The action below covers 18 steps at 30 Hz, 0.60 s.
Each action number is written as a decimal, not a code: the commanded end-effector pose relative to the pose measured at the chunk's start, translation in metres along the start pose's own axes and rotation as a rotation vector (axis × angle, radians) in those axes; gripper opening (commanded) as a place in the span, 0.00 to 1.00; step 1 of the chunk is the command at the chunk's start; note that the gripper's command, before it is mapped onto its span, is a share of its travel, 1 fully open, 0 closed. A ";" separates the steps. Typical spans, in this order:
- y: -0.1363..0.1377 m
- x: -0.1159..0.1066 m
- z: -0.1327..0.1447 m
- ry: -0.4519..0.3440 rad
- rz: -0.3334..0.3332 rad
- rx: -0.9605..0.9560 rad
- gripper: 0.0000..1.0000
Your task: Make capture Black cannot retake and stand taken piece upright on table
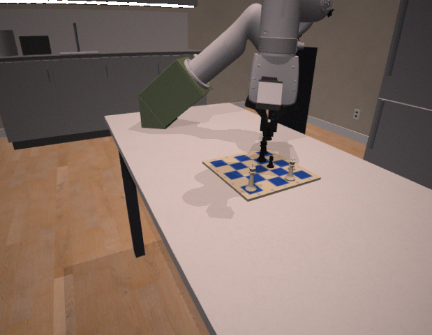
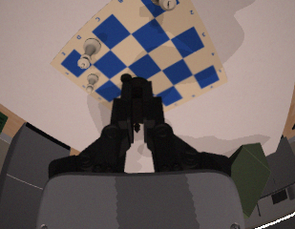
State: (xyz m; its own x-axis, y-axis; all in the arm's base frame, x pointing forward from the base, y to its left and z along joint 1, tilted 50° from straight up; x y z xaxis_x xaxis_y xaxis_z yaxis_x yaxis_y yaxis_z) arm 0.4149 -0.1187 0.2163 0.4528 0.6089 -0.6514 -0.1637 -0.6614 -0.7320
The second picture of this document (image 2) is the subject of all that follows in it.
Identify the blue and cream chessboard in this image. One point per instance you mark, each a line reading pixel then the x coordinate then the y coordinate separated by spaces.
pixel 170 48

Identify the white pawn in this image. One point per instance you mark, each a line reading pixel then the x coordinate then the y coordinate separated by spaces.
pixel 92 79

